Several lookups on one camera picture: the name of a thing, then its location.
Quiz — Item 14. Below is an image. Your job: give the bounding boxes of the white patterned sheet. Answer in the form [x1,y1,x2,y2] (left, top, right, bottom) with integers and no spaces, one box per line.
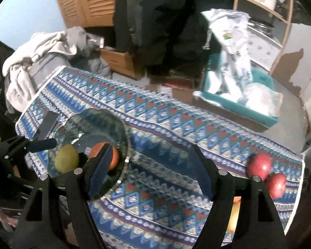
[247,27,284,69]

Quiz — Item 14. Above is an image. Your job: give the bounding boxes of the teal cardboard box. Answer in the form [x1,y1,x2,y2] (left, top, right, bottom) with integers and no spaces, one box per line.
[199,54,279,128]

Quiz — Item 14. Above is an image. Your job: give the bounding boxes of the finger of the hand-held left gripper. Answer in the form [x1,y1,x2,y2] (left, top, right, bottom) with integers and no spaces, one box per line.
[5,138,58,159]
[0,111,60,149]

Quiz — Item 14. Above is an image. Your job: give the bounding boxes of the black bag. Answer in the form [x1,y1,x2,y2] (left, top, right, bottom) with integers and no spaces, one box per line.
[0,39,16,91]

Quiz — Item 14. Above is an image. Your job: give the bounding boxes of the clear plastic bag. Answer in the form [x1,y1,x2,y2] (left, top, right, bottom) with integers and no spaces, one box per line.
[245,83,283,117]

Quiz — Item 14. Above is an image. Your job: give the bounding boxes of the small cardboard box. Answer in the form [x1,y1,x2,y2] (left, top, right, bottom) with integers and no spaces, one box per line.
[145,82,195,104]

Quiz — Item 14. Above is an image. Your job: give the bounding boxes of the flat brown cardboard sheet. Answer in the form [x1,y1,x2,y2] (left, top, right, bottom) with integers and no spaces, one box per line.
[193,92,269,133]

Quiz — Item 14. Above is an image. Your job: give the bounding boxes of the dark hanging clothes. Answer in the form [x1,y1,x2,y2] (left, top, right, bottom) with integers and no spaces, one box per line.
[113,0,236,78]

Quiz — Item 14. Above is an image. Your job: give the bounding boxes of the round glass plate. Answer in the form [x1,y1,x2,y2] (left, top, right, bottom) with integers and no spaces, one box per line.
[47,108,131,200]

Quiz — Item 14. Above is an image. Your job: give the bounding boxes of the metal basin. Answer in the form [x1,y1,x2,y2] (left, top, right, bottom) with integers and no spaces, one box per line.
[249,18,275,35]

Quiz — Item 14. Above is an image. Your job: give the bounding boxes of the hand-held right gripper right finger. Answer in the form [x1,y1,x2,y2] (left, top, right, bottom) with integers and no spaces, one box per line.
[190,144,288,249]

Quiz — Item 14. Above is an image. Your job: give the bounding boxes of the blue patterned tablecloth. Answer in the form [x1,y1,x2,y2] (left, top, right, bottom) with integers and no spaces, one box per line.
[15,66,305,249]

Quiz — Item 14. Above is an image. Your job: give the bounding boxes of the red apple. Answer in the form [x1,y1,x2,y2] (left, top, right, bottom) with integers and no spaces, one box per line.
[265,173,287,199]
[246,153,272,180]

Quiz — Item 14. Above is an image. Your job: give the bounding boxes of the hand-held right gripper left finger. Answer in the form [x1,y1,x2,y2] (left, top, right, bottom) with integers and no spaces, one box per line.
[12,143,115,249]

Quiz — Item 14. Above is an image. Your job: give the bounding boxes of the pile of grey clothes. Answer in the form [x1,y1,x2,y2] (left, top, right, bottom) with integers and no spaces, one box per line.
[2,27,78,104]

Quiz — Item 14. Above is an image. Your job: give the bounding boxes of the white rice bag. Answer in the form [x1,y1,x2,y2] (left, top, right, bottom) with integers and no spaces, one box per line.
[201,9,254,101]

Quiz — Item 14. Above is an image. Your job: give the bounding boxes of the orange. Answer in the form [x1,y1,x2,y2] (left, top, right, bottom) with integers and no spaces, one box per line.
[89,142,120,171]
[227,197,242,234]

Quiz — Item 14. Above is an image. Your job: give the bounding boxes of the wooden shelf rack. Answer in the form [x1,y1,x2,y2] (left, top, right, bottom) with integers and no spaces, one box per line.
[233,0,294,76]

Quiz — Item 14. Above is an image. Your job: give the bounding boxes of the wooden louvered door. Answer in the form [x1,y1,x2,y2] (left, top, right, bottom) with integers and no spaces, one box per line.
[51,0,120,28]

